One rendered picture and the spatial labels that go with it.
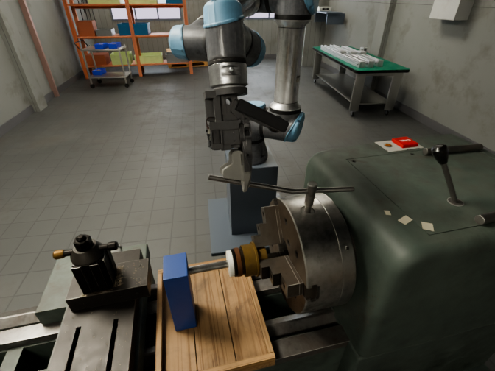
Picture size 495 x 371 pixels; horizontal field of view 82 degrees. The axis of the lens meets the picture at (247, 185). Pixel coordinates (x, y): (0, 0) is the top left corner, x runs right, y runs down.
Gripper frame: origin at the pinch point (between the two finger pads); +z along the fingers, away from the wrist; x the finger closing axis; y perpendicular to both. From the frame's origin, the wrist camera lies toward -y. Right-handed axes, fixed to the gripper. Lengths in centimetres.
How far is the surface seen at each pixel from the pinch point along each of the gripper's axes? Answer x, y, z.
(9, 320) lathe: -32, 70, 39
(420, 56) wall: -341, -361, -90
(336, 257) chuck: 4.1, -18.5, 18.4
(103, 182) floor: -271, 99, 38
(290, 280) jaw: 1.2, -8.3, 23.9
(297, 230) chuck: 0.0, -10.9, 12.2
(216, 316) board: -16.5, 9.1, 42.2
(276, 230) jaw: -11.4, -9.5, 16.0
